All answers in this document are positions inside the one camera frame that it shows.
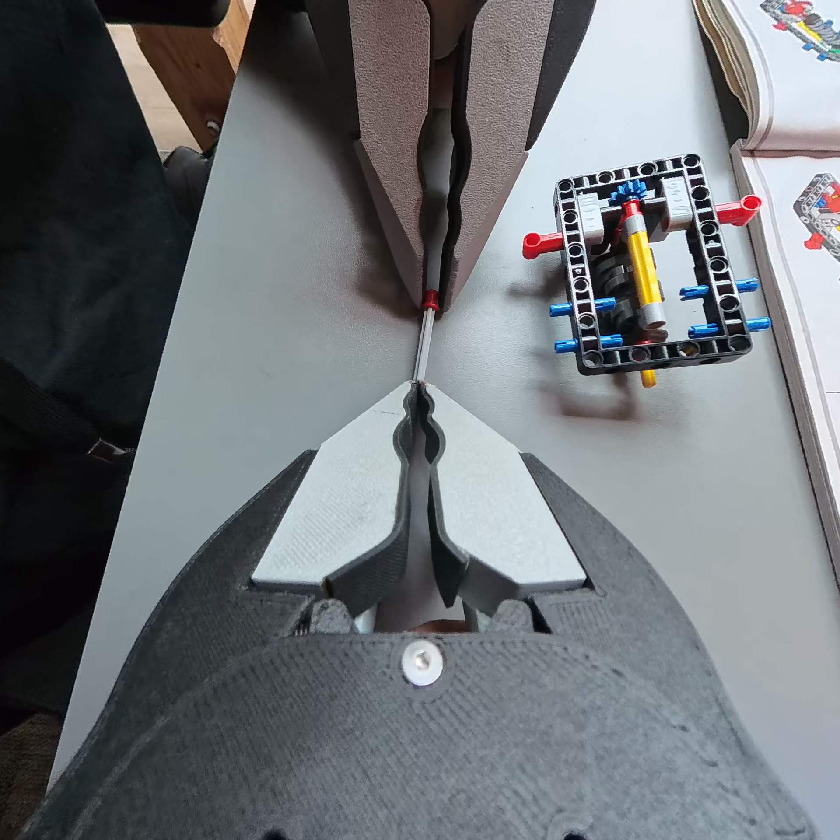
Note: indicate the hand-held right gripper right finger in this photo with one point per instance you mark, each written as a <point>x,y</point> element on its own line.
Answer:
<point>499,518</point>

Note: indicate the person's dark clothing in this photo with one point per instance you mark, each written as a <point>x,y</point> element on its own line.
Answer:
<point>65,262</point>

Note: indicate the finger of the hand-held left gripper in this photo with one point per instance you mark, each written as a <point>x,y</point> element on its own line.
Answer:
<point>387,79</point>
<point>505,79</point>

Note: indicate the lego instruction booklet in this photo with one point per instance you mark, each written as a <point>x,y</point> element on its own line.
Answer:
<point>787,79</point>

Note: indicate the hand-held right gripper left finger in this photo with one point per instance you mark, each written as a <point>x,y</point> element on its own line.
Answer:
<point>334,512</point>

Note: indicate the grey lego axle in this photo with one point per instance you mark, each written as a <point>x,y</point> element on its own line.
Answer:
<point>423,348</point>

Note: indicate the red lego bush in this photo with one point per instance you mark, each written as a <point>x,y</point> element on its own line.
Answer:
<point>430,300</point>

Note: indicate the RIGHT marker sign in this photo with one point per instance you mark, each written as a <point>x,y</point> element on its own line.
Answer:
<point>177,72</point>

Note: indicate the black lego frame assembly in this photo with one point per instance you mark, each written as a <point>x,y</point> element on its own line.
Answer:
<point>575,275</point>

